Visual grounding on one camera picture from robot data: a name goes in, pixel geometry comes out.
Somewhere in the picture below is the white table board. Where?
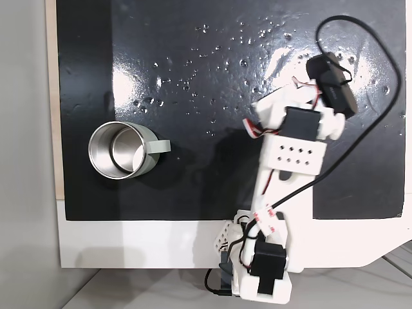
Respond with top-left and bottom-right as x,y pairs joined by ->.
56,201 -> 412,270

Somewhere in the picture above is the black camera box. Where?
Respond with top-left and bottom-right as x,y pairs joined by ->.
305,53 -> 359,118

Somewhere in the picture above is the white tape with red print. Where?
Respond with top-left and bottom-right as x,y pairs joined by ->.
253,205 -> 278,236

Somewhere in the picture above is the glossy black mat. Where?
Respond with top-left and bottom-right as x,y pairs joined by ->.
55,0 -> 406,222

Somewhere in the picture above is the black camera cable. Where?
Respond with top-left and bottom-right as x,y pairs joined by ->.
225,14 -> 403,258

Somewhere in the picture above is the black table clamp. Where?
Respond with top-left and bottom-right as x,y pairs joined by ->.
218,250 -> 234,292

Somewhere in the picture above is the steel mug with grey handle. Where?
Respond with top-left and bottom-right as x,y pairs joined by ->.
88,121 -> 172,180

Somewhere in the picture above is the pale wooden strip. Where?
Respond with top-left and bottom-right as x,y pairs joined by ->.
44,0 -> 65,202

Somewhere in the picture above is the thin black base cable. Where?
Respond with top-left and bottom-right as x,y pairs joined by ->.
204,268 -> 233,296

